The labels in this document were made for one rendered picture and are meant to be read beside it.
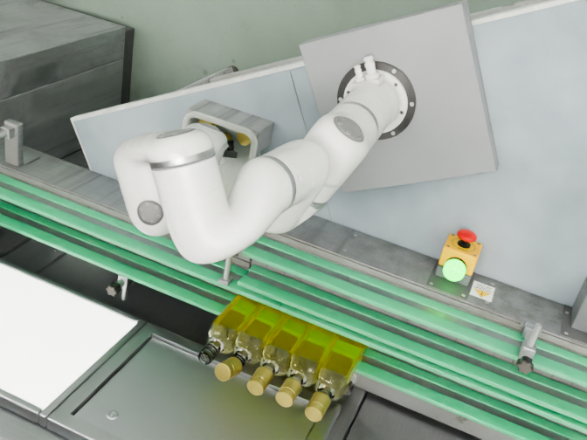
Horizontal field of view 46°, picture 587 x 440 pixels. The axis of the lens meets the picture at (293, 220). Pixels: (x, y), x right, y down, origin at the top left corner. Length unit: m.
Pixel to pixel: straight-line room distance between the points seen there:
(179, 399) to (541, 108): 0.89
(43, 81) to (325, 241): 1.06
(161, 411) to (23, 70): 1.08
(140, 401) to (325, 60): 0.75
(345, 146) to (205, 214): 0.29
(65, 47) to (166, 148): 1.36
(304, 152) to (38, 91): 1.29
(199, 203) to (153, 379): 0.66
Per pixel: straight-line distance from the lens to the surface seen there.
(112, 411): 1.40
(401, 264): 1.44
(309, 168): 0.98
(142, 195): 0.98
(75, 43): 2.24
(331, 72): 1.38
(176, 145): 0.87
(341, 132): 1.08
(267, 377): 1.30
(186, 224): 0.88
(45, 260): 1.84
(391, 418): 1.55
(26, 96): 2.12
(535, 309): 1.46
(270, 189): 0.90
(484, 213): 1.44
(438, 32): 1.30
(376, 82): 1.31
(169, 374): 1.48
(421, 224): 1.48
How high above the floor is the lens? 2.07
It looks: 57 degrees down
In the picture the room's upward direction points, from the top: 136 degrees counter-clockwise
